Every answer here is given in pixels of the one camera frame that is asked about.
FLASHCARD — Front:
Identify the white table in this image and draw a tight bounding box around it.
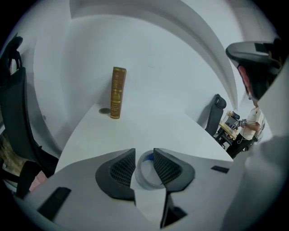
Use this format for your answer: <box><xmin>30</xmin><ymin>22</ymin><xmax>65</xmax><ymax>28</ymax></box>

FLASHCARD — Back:
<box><xmin>55</xmin><ymin>102</ymin><xmax>234</xmax><ymax>175</ymax></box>

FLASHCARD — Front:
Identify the grey tape roll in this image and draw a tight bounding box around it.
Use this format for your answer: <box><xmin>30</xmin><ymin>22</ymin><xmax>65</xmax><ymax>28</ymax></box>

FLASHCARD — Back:
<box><xmin>135</xmin><ymin>150</ymin><xmax>168</xmax><ymax>190</ymax></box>

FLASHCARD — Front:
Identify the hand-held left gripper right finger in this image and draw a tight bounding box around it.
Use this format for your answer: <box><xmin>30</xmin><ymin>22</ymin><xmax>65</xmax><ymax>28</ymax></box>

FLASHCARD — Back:
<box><xmin>153</xmin><ymin>148</ymin><xmax>246</xmax><ymax>231</ymax></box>

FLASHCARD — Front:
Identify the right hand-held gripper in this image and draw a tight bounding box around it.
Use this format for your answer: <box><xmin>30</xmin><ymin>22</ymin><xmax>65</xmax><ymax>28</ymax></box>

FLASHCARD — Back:
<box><xmin>223</xmin><ymin>67</ymin><xmax>289</xmax><ymax>231</ymax></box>

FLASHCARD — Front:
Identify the light wooden table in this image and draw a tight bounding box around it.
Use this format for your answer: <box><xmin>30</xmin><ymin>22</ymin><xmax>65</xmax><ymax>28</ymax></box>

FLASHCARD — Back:
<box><xmin>217</xmin><ymin>111</ymin><xmax>240</xmax><ymax>141</ymax></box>

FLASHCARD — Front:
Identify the black office chair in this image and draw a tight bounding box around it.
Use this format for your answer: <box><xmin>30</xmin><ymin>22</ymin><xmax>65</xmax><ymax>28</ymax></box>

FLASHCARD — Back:
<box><xmin>197</xmin><ymin>93</ymin><xmax>227</xmax><ymax>138</ymax></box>
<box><xmin>0</xmin><ymin>35</ymin><xmax>60</xmax><ymax>199</ymax></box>

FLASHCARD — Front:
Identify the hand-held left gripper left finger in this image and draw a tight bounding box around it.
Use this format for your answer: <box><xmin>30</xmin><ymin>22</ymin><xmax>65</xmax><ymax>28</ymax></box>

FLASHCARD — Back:
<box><xmin>14</xmin><ymin>148</ymin><xmax>154</xmax><ymax>231</ymax></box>

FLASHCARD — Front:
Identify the brown hardcover book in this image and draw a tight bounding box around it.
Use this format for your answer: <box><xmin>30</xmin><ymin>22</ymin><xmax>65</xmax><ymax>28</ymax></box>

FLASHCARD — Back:
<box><xmin>110</xmin><ymin>66</ymin><xmax>128</xmax><ymax>120</ymax></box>

